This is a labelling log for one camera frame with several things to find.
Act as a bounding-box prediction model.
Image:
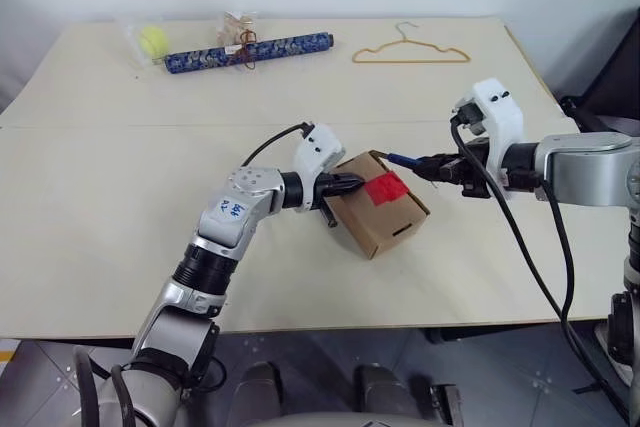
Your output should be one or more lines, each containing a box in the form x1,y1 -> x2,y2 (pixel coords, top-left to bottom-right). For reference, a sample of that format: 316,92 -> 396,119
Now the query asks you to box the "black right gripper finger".
417,165 -> 462,184
414,153 -> 460,170

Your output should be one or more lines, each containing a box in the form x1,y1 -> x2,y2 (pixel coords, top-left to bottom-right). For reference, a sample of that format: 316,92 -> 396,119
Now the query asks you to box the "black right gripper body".
442,141 -> 501,199

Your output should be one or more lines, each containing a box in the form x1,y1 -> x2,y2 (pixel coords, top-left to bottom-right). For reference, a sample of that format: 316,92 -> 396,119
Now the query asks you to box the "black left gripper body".
316,171 -> 354,201

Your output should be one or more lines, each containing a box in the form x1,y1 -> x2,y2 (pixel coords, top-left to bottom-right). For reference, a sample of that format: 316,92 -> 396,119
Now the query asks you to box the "red tape strip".
363,172 -> 408,208

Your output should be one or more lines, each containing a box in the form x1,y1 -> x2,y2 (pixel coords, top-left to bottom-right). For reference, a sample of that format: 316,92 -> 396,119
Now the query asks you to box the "blue pen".
373,148 -> 427,172

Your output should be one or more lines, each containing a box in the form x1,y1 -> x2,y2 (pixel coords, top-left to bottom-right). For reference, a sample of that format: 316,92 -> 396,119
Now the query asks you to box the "brown cardboard box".
323,148 -> 432,260

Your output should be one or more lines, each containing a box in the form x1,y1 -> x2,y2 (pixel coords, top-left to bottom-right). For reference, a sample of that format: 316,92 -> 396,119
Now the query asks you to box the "blue patterned tube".
164,32 -> 336,75

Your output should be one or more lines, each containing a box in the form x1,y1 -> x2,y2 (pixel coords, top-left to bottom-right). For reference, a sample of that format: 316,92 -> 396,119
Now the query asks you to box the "black chair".
558,5 -> 640,139

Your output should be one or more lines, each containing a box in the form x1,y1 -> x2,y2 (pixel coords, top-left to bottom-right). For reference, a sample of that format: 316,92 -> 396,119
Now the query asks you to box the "clear snack packet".
215,10 -> 259,47

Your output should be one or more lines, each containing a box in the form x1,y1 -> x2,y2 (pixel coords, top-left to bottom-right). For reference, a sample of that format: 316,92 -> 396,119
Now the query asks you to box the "yellow tennis ball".
139,26 -> 168,56

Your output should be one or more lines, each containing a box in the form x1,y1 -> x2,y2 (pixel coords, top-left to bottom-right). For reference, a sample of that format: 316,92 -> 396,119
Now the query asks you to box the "yellow ball in bag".
118,15 -> 170,69

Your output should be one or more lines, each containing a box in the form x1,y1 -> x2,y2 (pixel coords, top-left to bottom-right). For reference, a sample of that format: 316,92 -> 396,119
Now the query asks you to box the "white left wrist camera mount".
292,122 -> 347,211

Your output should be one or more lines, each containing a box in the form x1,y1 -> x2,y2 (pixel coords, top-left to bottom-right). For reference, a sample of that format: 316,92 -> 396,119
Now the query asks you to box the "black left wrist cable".
239,121 -> 315,169

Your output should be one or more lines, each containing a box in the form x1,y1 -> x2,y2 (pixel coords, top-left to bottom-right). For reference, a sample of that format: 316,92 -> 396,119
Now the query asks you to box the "gold wire hanger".
352,21 -> 473,66

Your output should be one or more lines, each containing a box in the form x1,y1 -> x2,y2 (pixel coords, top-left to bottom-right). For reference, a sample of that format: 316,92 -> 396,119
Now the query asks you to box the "brown string bow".
227,30 -> 262,71

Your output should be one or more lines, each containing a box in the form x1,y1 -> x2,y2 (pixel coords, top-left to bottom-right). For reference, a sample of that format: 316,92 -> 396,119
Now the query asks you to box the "dark metal bracket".
428,382 -> 462,426

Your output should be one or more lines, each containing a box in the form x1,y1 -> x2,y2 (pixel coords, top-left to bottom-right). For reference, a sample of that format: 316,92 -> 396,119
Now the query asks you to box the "black shoulder cable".
72,345 -> 137,427

